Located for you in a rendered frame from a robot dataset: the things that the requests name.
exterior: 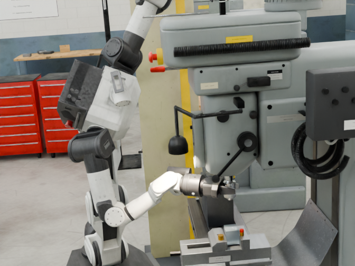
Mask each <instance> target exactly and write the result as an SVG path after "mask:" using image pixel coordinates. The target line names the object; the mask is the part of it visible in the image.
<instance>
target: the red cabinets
mask: <svg viewBox="0 0 355 266"><path fill-rule="evenodd" d="M68 75H69V72H65V73H49V74H47V75H45V76H43V77H41V74H26V75H11V76H2V77H0V156H6V155H20V154H34V153H37V154H38V158H41V153H42V152H43V151H44V150H45V149H46V151H47V153H51V157H52V158H55V153H67V152H68V143H69V141H70V140H71V139H72V138H73V137H74V136H75V135H76V134H78V133H79V132H78V129H74V128H73V127H72V128H67V127H66V126H65V125H64V124H63V123H62V120H61V118H60V116H59V114H58V112H57V106H58V101H59V98H60V96H61V93H62V90H63V88H64V85H65V83H66V80H67V78H68Z"/></svg>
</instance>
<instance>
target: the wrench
mask: <svg viewBox="0 0 355 266"><path fill-rule="evenodd" d="M197 14H198V15H200V14H209V12H197V13H181V14H165V15H150V16H143V18H152V17H168V16H183V15H197Z"/></svg>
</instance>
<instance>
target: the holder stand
mask: <svg viewBox="0 0 355 266"><path fill-rule="evenodd" d="M200 174H201V175H204V176H205V178H208V177H212V176H213V174H210V173H209V172H208V171H206V172H201V173H200ZM202 208H203V211H204V215H205V219H206V221H207V225H208V227H211V226H222V225H227V224H234V213H233V200H227V198H225V197H224V195H221V196H220V197H219V198H212V196H202Z"/></svg>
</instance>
